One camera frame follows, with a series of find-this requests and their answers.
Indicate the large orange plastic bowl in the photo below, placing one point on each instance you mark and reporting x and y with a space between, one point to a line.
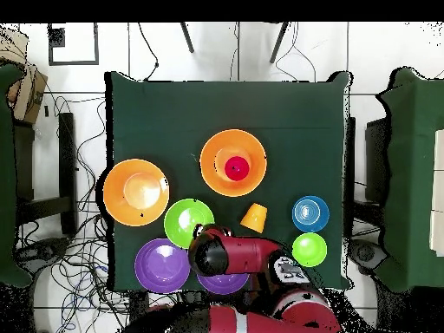
215 173
136 192

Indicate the red plastic cup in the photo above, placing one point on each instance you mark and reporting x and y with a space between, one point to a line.
237 168

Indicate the orange plastic cup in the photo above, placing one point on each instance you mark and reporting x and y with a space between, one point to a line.
255 216

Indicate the medium green plastic bowl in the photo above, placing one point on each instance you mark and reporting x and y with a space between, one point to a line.
184 222

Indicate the small blue plastic bowl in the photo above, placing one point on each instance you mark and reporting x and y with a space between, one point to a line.
310 214

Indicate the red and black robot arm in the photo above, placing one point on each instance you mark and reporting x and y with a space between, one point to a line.
249 256

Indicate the dark green tablecloth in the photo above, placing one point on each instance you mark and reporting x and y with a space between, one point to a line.
225 111

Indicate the purple plastic bowl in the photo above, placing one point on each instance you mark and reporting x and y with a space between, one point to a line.
162 265
222 284

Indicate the small green plastic bowl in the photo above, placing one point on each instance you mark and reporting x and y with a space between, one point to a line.
309 249

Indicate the black power strip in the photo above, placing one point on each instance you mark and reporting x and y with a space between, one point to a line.
139 307

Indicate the black tripod leg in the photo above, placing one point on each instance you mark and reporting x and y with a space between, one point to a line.
187 38
278 43

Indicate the green cloth side table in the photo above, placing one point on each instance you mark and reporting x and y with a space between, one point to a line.
7 173
412 173

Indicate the white boxes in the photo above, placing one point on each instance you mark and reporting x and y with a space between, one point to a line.
437 190

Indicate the cardboard box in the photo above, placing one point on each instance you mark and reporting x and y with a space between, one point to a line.
27 90

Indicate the black bench frame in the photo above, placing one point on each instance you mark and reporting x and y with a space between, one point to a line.
66 156

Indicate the black floor frame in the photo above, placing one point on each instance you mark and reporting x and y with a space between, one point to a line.
73 62

